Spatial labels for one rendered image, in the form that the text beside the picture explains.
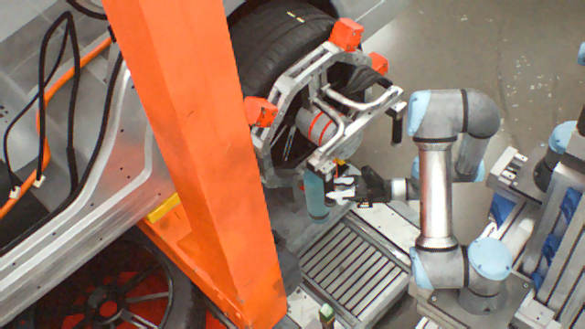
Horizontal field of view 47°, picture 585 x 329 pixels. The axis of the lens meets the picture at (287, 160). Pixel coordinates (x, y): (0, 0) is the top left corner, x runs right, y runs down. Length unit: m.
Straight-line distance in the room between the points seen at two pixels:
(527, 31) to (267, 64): 2.16
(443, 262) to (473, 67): 2.05
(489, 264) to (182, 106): 0.94
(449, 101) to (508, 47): 2.15
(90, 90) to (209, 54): 1.16
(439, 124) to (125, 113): 0.91
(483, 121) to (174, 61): 0.86
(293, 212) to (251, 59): 0.93
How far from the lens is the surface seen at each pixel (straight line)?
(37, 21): 2.78
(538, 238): 2.06
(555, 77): 3.80
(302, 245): 2.91
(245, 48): 2.21
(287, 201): 2.93
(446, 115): 1.77
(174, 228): 2.41
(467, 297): 2.01
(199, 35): 1.27
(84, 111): 2.38
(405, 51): 3.83
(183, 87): 1.31
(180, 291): 2.49
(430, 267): 1.86
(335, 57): 2.22
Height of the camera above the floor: 2.67
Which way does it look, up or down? 53 degrees down
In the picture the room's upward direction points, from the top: 9 degrees counter-clockwise
